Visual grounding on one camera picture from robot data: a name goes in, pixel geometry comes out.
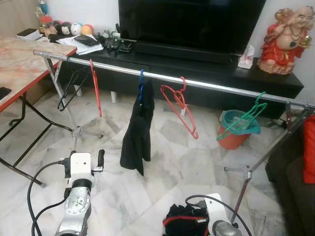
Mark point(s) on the silver metal clothes rack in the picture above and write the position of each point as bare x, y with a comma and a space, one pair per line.
216, 87

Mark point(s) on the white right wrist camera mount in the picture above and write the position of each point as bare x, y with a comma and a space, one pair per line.
216, 211

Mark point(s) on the red cushion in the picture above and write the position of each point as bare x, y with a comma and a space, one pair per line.
310, 147

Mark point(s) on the orange round toy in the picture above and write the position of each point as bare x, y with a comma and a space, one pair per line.
87, 29

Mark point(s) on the black flat television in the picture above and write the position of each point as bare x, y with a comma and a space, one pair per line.
192, 24

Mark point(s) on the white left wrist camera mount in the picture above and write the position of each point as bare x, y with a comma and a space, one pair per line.
81, 164

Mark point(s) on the black shirt red collar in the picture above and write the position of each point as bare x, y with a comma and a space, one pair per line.
184, 228

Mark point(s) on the black TV cabinet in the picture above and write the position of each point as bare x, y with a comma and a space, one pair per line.
221, 83

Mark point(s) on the marble top folding table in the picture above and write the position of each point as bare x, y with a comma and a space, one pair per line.
24, 64

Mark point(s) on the dark grey fabric sofa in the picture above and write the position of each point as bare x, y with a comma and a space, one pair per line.
290, 196

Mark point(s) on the blue clothes hanger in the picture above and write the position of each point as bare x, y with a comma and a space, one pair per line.
141, 88

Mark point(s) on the black monkey plush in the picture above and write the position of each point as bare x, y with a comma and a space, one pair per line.
62, 29

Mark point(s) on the white round toy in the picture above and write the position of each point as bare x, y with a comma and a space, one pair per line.
76, 28

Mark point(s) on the green clothes hanger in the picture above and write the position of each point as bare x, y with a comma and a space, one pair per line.
257, 101

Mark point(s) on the black wallet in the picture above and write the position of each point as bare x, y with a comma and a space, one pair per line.
87, 41

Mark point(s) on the red laughing Buddha statue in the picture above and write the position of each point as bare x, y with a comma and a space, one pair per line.
283, 49

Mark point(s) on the white pink tissue box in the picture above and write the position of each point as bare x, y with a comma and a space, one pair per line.
246, 61

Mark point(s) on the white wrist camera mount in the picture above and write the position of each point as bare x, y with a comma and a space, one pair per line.
216, 211
81, 164

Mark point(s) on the black soundbar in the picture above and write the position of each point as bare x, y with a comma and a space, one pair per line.
187, 55

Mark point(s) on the red lid glass jar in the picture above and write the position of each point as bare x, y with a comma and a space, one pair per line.
46, 25

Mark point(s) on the orange bin teal bag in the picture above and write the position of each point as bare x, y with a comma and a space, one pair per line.
234, 142

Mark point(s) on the black shirt green logo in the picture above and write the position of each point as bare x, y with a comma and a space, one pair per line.
138, 137

